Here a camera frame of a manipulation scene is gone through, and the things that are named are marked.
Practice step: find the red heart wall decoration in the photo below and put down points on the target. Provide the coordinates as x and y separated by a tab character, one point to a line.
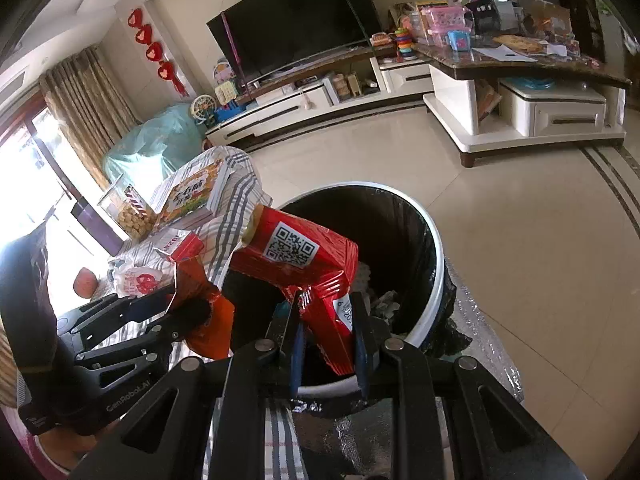
155	52

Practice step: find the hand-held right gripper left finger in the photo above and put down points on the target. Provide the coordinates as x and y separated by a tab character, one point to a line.
298	355

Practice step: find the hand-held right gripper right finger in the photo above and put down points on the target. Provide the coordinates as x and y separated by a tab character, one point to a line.
361	355

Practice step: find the person's left forearm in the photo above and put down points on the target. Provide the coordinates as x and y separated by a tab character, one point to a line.
60	452

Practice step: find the marble-top coffee table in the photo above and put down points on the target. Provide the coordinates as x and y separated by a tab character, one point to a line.
450	90

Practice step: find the clear cookie jar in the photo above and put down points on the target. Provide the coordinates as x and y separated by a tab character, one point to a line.
132	220

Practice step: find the beige curtain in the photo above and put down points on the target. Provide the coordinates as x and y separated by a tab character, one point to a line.
85	105

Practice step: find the purple thermos bottle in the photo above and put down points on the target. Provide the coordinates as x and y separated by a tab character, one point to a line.
95	230

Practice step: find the printed yellow cardboard box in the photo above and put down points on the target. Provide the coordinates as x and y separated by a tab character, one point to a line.
190	195

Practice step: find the black bin liner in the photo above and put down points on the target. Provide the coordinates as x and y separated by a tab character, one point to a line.
395	240

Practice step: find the window frame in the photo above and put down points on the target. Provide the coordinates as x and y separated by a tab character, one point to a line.
30	185

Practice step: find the red apple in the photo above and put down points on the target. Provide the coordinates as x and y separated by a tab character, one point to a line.
85	282

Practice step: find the white television cabinet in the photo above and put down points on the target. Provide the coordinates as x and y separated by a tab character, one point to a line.
310	110

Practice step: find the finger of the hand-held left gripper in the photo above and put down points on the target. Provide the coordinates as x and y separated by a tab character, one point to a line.
145	350
125	310

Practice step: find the small red white box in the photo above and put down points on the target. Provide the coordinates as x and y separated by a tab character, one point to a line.
180	245

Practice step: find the white paper sheet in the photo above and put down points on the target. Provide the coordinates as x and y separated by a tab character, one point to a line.
500	54

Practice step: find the dark wooden door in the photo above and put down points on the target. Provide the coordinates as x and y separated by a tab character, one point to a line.
575	0

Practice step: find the pile of toys and boxes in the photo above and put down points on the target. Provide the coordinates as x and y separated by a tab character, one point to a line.
480	15

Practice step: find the blue tray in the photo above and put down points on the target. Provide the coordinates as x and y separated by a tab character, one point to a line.
527	83

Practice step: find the orange-red snack packet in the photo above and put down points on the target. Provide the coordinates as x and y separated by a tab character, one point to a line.
215	330

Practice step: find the white-rimmed trash bin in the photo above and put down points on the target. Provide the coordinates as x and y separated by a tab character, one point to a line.
440	270

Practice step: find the crumpled silver foil wrapper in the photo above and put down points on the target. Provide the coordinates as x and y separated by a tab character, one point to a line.
385	310

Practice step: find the shiny red snack packet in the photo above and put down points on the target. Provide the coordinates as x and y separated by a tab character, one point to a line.
320	260

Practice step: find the small white fan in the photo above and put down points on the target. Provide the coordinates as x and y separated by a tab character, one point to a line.
204	110

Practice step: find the teal plastic covered item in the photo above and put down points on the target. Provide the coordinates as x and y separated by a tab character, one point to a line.
150	145

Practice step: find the white red-print plastic bag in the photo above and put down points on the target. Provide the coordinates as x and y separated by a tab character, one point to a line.
140	277

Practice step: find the black television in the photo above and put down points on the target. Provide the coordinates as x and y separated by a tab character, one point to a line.
295	20

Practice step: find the cartoon toy board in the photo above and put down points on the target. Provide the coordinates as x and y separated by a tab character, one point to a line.
225	92

